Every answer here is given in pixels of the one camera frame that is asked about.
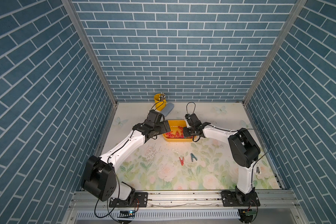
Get yellow storage box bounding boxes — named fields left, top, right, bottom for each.
left=163, top=120, right=193, bottom=142

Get teal clothespin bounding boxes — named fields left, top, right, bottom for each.
left=190, top=153, right=197, bottom=162

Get red clothespin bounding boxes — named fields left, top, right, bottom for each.
left=179, top=156, right=184, bottom=166

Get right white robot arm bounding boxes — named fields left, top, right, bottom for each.
left=183, top=113, right=260, bottom=195

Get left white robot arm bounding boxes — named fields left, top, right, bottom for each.
left=81, top=110, right=171, bottom=204

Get grey glasses case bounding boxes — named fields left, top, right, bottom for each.
left=161, top=103, right=174, bottom=117

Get yellow pen cup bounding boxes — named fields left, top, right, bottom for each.
left=154, top=93, right=167, bottom=111

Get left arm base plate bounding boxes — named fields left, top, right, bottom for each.
left=109, top=192, right=148, bottom=208

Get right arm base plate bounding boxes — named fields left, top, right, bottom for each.
left=220, top=188, right=260, bottom=207

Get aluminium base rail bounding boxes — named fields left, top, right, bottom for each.
left=63, top=189, right=308, bottom=224

